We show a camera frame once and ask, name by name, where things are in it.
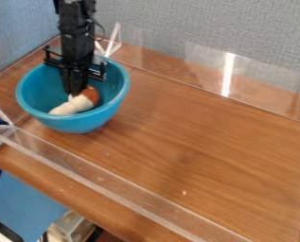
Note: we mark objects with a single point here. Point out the clear acrylic back barrier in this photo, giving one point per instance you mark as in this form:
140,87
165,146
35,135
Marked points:
253,82

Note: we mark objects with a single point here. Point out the black device bottom left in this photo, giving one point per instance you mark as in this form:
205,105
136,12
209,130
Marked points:
2,231

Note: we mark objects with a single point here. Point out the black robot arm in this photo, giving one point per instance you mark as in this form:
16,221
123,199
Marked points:
75,20

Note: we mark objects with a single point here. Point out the clear acrylic barrier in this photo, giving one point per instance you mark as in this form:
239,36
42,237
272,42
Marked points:
172,216
253,82

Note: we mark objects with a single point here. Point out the blue bowl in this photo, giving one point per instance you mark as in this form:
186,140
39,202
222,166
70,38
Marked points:
39,93

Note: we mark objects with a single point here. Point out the toy mushroom brown cap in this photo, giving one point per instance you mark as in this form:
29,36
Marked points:
81,103

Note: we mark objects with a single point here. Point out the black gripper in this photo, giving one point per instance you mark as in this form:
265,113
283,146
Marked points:
74,58

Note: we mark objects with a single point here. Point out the clear acrylic corner bracket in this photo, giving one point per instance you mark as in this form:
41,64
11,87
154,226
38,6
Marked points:
109,46

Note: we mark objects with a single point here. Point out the metallic box under table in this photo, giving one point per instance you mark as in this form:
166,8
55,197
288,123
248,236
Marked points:
71,228

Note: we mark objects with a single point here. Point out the clear acrylic front barrier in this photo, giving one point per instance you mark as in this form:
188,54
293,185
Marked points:
172,216

